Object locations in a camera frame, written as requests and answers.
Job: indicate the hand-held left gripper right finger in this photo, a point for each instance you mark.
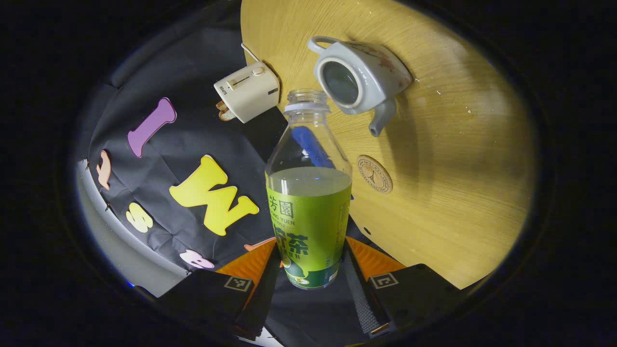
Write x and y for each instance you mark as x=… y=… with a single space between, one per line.
x=361 y=299

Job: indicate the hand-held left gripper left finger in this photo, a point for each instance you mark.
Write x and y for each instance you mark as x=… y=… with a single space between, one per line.
x=260 y=299

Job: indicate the green label water bottle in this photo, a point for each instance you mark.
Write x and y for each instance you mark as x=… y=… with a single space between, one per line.
x=308 y=226

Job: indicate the round wooden coaster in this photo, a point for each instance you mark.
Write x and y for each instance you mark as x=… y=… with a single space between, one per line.
x=374 y=174

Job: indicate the white ceramic teacup with spout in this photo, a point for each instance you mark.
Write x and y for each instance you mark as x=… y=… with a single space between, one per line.
x=366 y=72

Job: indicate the blue towel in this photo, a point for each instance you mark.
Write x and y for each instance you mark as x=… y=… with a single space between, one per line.
x=308 y=144

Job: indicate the black backdrop cloth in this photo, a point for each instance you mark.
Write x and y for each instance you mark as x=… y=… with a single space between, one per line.
x=193 y=135

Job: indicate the bread slice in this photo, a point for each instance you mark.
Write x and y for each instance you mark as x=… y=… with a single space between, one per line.
x=224 y=112

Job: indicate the white toaster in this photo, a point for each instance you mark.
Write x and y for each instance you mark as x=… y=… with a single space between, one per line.
x=248 y=91

